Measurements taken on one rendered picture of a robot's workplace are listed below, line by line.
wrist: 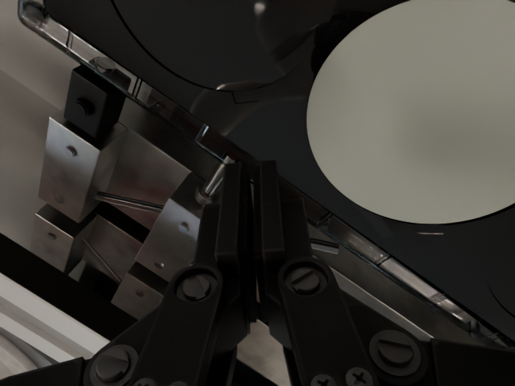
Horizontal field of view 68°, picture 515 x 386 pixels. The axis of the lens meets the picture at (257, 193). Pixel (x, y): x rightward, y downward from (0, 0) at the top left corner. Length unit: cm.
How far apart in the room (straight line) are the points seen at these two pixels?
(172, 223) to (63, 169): 8
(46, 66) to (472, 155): 31
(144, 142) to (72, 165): 4
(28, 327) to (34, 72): 20
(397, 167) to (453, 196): 3
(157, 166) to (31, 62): 16
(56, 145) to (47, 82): 13
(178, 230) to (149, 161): 5
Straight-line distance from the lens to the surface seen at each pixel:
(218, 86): 18
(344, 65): 16
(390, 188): 19
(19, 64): 39
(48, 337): 34
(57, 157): 26
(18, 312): 34
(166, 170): 25
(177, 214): 23
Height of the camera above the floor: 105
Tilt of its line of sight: 47 degrees down
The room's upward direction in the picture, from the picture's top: 151 degrees counter-clockwise
